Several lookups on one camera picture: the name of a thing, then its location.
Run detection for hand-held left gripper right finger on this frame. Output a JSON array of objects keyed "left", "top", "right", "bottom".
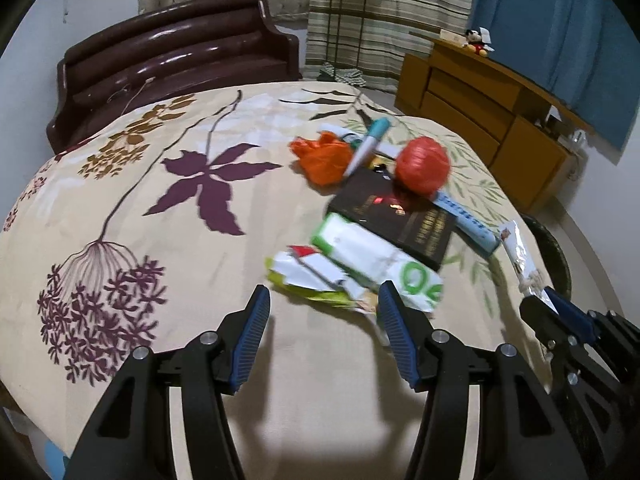
[{"left": 377, "top": 281, "right": 588, "bottom": 480}]

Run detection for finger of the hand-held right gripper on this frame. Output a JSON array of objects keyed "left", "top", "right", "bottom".
[
  {"left": 519, "top": 295, "right": 571, "bottom": 347},
  {"left": 544, "top": 287, "right": 608, "bottom": 341}
]

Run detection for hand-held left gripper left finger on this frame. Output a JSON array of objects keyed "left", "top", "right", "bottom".
[{"left": 65, "top": 284, "right": 272, "bottom": 480}]

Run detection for white snack wrapper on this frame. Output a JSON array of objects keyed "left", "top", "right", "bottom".
[{"left": 497, "top": 222, "right": 548, "bottom": 306}]

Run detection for dark wicker basket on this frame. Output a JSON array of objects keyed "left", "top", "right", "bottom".
[{"left": 520, "top": 214, "right": 573, "bottom": 301}]

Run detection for teal and white tube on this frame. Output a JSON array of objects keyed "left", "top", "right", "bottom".
[{"left": 342, "top": 117, "right": 392, "bottom": 178}]

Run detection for white and green packet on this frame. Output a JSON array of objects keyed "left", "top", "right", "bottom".
[{"left": 311, "top": 212, "right": 445, "bottom": 313}]

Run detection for dark hardcover book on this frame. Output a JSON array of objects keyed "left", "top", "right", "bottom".
[{"left": 327, "top": 165, "right": 458, "bottom": 272}]

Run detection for floral bed blanket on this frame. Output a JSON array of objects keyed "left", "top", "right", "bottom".
[{"left": 0, "top": 80, "right": 571, "bottom": 461}]

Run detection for red plastic bag ball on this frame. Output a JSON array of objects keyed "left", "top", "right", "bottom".
[{"left": 395, "top": 136, "right": 451, "bottom": 197}]

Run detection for orange plastic bag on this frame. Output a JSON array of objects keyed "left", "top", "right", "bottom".
[{"left": 288, "top": 131, "right": 357, "bottom": 188}]

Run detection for white paper roll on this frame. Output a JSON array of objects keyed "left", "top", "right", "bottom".
[{"left": 320, "top": 121, "right": 401, "bottom": 157}]

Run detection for wooden cabinet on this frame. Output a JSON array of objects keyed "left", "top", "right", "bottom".
[{"left": 395, "top": 37, "right": 596, "bottom": 213}]

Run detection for striped slippers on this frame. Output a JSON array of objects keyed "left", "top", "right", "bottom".
[{"left": 317, "top": 62, "right": 368, "bottom": 88}]

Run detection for mouse plush toy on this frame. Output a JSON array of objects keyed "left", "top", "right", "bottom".
[{"left": 462, "top": 27, "right": 496, "bottom": 57}]

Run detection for blue curtain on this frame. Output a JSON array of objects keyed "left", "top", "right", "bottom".
[{"left": 470, "top": 0, "right": 640, "bottom": 153}]

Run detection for dark brown leather headboard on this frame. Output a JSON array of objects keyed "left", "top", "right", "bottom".
[{"left": 46, "top": 0, "right": 303, "bottom": 156}]

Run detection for striped curtain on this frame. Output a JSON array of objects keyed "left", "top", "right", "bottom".
[{"left": 305, "top": 0, "right": 478, "bottom": 93}]

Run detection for white cable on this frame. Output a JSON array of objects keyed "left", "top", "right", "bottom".
[{"left": 107, "top": 76, "right": 157, "bottom": 112}]

